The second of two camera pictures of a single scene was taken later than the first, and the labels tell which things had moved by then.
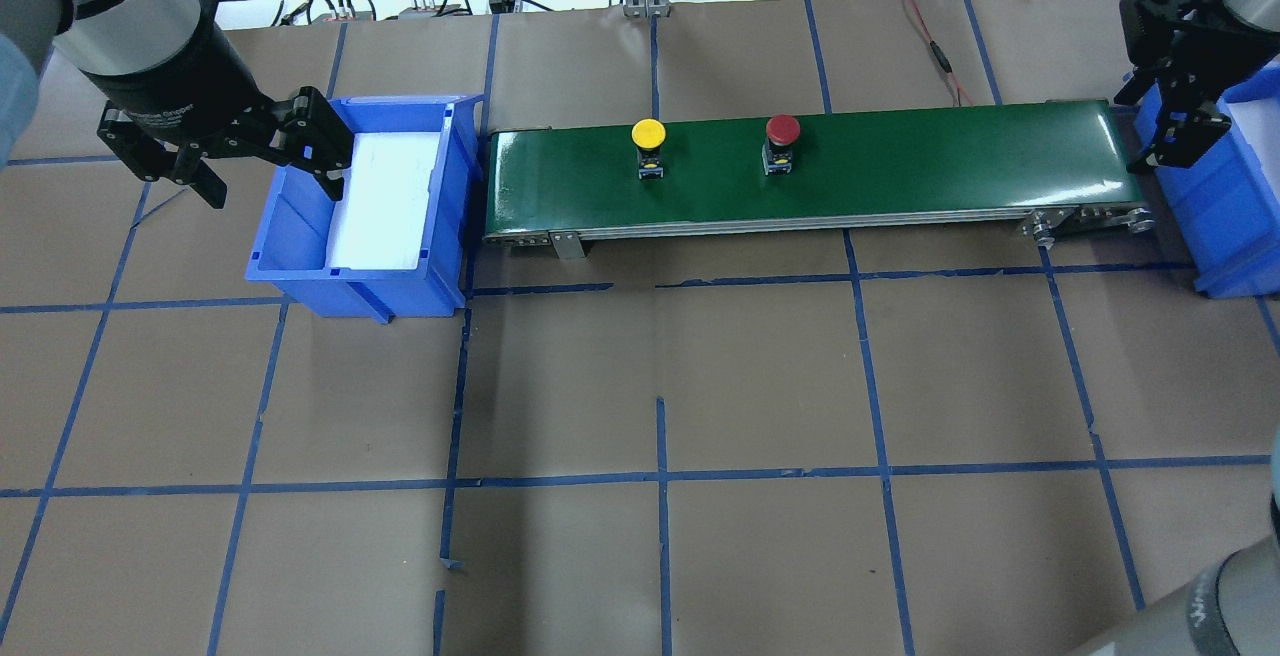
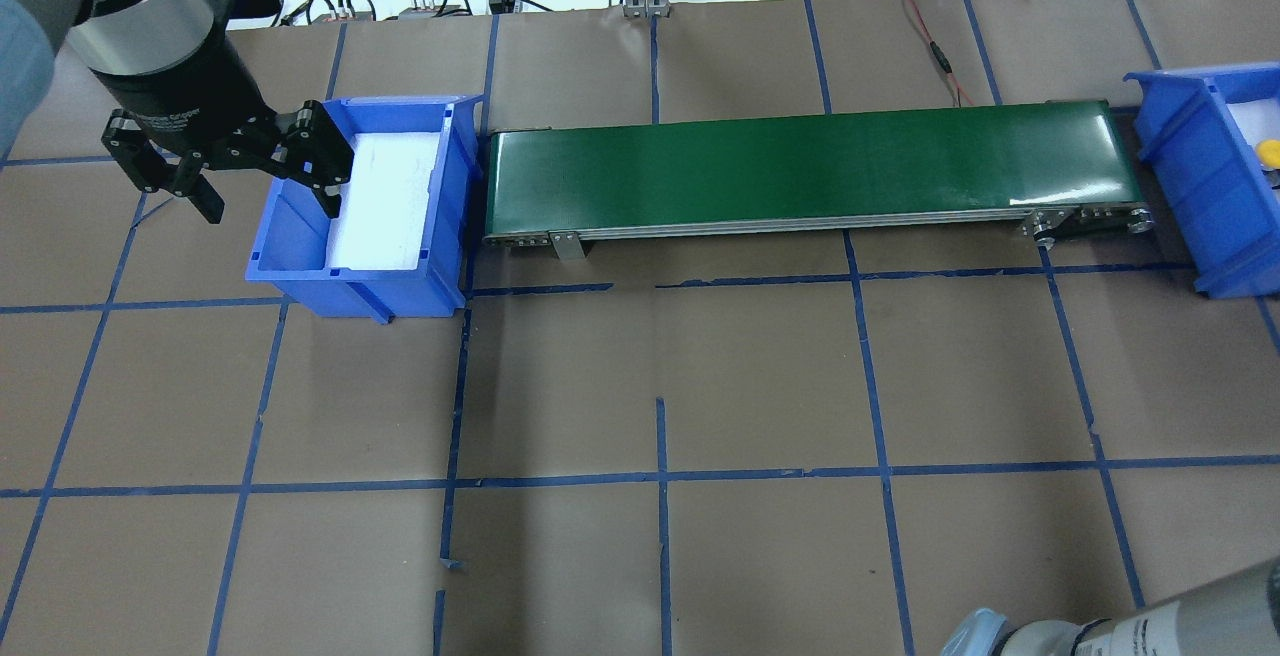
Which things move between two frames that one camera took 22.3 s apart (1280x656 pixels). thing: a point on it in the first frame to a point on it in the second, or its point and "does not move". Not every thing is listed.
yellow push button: (648, 134) to (1268, 153)
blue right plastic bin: (1225, 204) does not move
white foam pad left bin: (381, 222) does not move
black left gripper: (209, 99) does not move
